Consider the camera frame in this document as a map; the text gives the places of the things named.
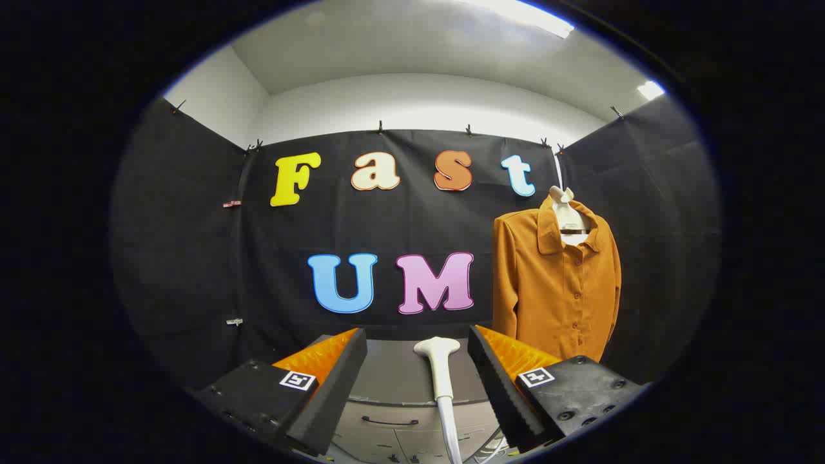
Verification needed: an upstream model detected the long ceiling light panel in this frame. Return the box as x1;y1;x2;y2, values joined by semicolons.
477;0;574;38

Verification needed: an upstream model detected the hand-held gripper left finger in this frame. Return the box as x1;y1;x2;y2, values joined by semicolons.
193;327;368;457

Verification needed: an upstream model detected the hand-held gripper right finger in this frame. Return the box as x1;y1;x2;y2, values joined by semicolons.
468;325;645;453

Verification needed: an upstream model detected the white clothes hanger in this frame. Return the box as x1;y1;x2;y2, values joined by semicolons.
548;186;590;247

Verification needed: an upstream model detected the orange button shirt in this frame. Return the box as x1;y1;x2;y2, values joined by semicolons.
492;193;622;363

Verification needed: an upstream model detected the white cable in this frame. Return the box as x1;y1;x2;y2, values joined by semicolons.
474;433;510;463

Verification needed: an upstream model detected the white garment steamer head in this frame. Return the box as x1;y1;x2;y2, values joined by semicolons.
413;336;463;464

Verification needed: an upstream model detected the black backdrop cloth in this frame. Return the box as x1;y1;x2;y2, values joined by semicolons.
110;97;719;394

